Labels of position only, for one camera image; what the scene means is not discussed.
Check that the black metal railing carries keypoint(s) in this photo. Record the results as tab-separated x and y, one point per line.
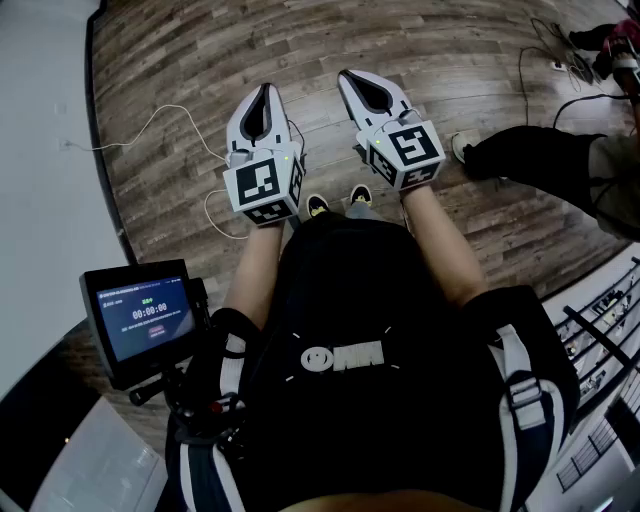
595	335

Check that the person's left forearm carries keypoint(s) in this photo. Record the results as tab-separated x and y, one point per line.
255	270

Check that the person's right shoe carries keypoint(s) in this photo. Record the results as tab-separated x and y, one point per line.
361	195

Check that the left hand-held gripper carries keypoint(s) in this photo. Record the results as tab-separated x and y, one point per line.
257	185

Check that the white power strip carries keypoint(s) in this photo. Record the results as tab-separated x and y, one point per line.
559	65

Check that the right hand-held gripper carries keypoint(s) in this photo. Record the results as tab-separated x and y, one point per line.
410	147

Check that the black tablet monitor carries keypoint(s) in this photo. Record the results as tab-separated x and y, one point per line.
145	320

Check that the person's right forearm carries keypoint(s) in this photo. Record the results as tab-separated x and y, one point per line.
440	240

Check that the person's shoe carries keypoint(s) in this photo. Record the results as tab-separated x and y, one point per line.
361	195
317	206
462	145

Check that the person's left shoe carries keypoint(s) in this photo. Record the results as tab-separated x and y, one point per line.
317	206

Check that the person's black shirt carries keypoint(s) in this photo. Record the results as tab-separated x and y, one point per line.
350	300

